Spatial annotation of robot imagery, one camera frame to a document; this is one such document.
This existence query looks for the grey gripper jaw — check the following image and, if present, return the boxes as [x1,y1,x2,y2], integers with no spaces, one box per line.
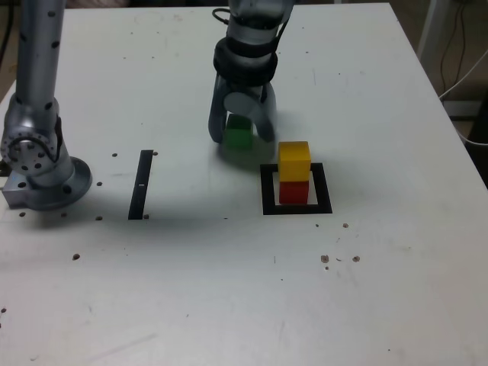
[223,84,278,144]
[207,75,230,145]

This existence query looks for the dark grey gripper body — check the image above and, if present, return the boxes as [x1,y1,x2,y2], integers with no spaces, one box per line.
[227,84,266,102]

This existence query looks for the green cube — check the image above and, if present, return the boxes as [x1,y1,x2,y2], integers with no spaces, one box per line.
[223,114,253,150]

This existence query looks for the yellow cube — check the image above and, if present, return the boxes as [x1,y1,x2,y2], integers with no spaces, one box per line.
[278,140,312,182]

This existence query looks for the red cube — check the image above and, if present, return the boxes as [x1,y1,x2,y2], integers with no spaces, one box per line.
[278,179,310,205]

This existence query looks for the black tape square outline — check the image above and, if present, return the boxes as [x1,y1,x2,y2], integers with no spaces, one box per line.
[259,162,333,217]

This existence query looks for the black tape strip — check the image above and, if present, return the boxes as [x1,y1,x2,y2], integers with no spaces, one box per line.
[127,149,154,221]

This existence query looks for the grey box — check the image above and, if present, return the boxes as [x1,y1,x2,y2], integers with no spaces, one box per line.
[444,99,488,120]

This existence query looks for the black camera cable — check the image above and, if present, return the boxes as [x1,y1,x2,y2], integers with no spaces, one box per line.
[211,8,230,27]

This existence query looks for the white cable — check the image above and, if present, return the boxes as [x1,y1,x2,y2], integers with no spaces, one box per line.
[438,49,488,146]

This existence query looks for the white metal post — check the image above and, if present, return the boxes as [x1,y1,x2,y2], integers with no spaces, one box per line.
[417,0,451,62]

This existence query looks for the thin black cable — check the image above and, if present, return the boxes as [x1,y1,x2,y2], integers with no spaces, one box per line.
[459,0,470,79]
[440,0,458,91]

